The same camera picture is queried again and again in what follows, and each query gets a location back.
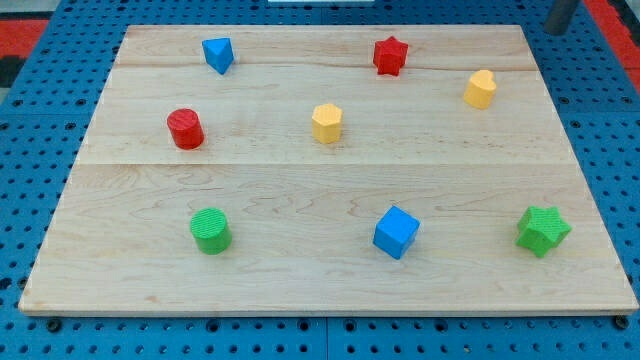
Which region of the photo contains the red star block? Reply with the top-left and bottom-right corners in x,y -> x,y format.
373,36 -> 409,76

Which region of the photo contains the yellow heart block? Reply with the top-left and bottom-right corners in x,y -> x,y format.
463,69 -> 497,110

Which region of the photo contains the green star block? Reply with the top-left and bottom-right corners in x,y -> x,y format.
515,206 -> 572,258

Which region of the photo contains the yellow hexagon block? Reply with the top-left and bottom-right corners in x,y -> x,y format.
312,103 -> 343,144

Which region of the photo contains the wooden board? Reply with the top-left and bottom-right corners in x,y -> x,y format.
19,25 -> 638,317

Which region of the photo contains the blue cube block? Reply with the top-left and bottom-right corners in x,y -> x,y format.
373,206 -> 420,260

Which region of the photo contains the green cylinder block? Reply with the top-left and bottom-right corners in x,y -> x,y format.
190,208 -> 232,255

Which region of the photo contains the red cylinder block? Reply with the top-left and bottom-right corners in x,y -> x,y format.
166,108 -> 205,150

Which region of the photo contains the blue triangle block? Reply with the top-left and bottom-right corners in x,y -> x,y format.
202,37 -> 234,75

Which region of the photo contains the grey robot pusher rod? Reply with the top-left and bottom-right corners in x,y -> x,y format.
543,0 -> 580,36

